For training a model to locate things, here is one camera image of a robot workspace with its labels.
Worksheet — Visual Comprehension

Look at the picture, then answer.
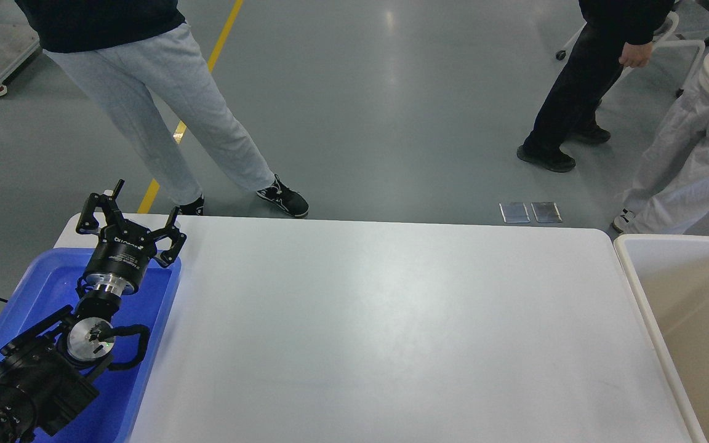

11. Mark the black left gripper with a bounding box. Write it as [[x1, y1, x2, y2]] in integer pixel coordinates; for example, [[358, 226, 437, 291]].
[[76, 180, 187, 296]]

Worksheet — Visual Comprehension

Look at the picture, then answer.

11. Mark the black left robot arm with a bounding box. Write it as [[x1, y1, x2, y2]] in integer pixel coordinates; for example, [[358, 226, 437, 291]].
[[0, 180, 186, 442]]

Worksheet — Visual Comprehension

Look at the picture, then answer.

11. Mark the blue plastic bin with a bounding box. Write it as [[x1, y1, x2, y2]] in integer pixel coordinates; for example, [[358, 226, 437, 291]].
[[0, 248, 182, 443]]

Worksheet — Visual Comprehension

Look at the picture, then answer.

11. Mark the person in grey trousers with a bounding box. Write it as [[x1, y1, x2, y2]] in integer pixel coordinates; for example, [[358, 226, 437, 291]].
[[17, 1, 309, 218]]

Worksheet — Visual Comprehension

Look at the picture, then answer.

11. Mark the left metal floor plate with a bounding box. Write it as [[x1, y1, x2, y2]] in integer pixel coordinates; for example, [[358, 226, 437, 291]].
[[500, 202, 530, 224]]

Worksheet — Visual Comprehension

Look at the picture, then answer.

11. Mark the metal floor plate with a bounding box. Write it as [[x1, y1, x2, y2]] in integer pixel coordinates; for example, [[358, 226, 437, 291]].
[[500, 202, 530, 224], [531, 201, 563, 224]]

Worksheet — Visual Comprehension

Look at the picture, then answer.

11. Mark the right metal floor plate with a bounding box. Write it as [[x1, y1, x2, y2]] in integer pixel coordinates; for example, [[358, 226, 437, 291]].
[[531, 201, 563, 224]]

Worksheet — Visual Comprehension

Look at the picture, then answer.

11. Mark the person in black trousers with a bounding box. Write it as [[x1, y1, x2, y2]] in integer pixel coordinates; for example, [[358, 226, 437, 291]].
[[517, 1, 673, 173]]

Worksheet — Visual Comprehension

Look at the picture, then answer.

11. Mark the beige plastic bin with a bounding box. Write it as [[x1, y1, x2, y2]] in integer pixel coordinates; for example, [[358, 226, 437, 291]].
[[614, 234, 709, 442]]

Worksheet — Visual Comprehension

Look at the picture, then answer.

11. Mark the person in white clothes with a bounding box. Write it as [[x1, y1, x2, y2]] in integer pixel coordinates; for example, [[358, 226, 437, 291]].
[[611, 54, 709, 234]]

